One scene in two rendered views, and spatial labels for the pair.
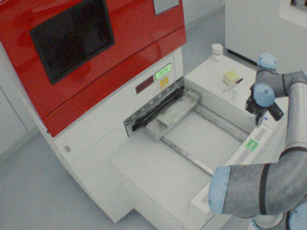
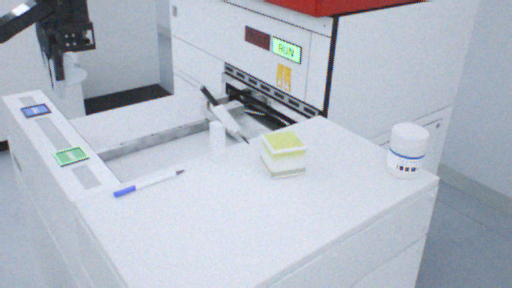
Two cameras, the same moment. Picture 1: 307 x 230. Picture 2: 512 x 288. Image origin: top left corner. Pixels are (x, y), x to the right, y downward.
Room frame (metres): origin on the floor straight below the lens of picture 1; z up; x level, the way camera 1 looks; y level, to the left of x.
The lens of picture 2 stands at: (0.96, -1.24, 1.47)
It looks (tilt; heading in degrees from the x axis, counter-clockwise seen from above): 25 degrees down; 86
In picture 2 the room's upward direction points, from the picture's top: 3 degrees clockwise
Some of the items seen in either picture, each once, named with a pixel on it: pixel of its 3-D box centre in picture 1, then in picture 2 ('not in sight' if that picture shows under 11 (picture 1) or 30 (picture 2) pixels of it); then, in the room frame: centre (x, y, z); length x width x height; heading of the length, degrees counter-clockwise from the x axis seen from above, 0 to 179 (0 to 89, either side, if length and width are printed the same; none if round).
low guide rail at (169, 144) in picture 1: (181, 152); (166, 135); (0.75, -0.11, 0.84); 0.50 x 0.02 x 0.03; 36
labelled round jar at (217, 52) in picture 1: (217, 52); (406, 151); (1.31, -0.47, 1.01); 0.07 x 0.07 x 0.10
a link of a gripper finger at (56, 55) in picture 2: not in sight; (55, 56); (0.63, -0.45, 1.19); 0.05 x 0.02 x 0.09; 126
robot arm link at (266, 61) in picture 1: (266, 70); not in sight; (0.63, -0.42, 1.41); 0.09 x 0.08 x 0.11; 150
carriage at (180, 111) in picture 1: (174, 115); (244, 129); (0.98, -0.11, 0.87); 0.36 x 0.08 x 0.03; 126
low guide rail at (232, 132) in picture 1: (213, 120); not in sight; (0.91, -0.32, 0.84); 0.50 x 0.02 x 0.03; 36
